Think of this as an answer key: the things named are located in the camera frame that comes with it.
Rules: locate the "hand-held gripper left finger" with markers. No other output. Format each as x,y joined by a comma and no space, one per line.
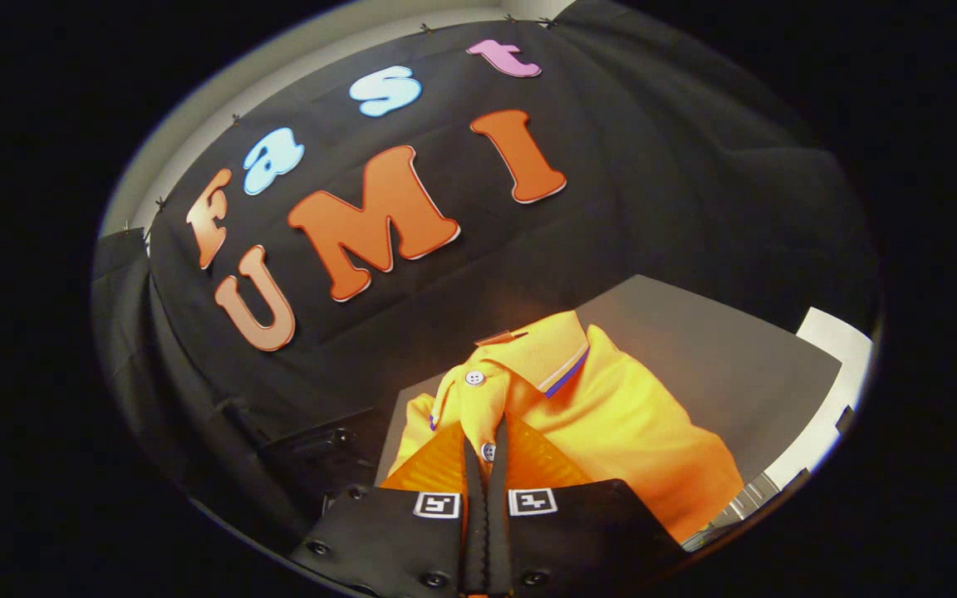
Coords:
475,515

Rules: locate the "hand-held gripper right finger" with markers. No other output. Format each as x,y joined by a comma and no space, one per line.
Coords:
498,515

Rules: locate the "yellow polo shirt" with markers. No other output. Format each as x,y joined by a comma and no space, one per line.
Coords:
611,415

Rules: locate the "row of small cloth clips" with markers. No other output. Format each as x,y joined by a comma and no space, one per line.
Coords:
425,27

